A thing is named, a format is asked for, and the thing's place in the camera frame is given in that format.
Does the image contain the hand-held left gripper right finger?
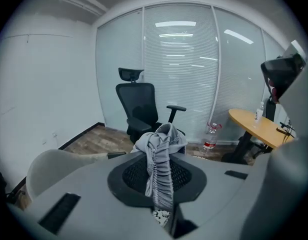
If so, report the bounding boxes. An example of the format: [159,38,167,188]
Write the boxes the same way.
[171,155,255,240]

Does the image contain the large red label water bottle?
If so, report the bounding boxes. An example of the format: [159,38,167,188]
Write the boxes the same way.
[202,121,223,158]

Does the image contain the round wooden table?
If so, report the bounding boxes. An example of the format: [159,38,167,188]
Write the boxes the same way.
[220,108,296,165]

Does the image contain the glass partition with blinds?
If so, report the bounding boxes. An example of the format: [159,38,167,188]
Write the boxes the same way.
[95,3,286,145]

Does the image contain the grey clothes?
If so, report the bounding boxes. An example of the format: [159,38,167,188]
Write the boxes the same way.
[130,123,189,213]

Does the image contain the black cable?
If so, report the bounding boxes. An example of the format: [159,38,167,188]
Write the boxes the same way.
[276,120,297,139]

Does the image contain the small clear water bottle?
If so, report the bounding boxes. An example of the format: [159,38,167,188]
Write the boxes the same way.
[253,101,266,123]

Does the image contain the white shell chair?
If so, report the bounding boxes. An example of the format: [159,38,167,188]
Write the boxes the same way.
[25,148,127,203]

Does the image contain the person's grey top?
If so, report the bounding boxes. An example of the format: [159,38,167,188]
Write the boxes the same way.
[240,58,308,240]

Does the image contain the black mesh office chair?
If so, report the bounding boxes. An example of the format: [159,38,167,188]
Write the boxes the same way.
[115,67,187,146]

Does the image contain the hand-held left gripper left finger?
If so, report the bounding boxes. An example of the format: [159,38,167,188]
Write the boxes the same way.
[7,151,174,240]

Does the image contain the black head-worn camera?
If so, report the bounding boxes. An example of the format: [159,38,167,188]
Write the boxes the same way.
[260,53,307,104]

